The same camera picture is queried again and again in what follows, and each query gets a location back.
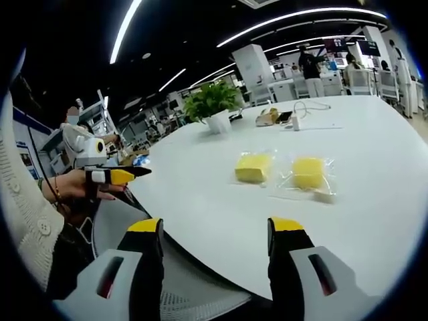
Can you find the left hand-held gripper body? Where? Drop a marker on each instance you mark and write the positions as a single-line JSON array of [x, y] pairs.
[[87, 150]]

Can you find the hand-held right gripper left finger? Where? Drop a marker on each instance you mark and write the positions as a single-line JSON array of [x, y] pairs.
[[133, 267]]

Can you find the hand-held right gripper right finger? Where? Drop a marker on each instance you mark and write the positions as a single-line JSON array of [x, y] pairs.
[[297, 267]]

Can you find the yellow rounded silicone block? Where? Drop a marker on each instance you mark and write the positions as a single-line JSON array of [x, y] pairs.
[[308, 172]]

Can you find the yellow rectangular silicone block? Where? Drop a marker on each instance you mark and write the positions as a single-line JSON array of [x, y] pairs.
[[251, 168]]

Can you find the person's left hand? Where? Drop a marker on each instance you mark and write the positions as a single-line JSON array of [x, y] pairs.
[[72, 189]]

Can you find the blue packet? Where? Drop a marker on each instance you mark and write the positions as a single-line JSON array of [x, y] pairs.
[[142, 160]]

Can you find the white metal shelf rack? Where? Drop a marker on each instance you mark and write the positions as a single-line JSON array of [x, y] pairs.
[[100, 113]]

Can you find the grey mesh office chair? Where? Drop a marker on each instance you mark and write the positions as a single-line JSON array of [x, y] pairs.
[[187, 294]]

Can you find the right yellow sponge in bag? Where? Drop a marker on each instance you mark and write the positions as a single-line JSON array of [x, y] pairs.
[[284, 180]]

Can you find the green plant in white pot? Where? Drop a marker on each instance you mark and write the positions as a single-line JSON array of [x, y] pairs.
[[210, 103]]

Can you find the small black device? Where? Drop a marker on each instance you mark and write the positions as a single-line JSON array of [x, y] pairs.
[[236, 115]]

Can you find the white charger plug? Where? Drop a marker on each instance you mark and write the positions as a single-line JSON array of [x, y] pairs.
[[296, 123]]

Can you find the smartphone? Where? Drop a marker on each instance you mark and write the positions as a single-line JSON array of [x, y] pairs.
[[285, 117]]

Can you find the wall monitor screen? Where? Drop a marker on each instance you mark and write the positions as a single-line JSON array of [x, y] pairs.
[[369, 47]]

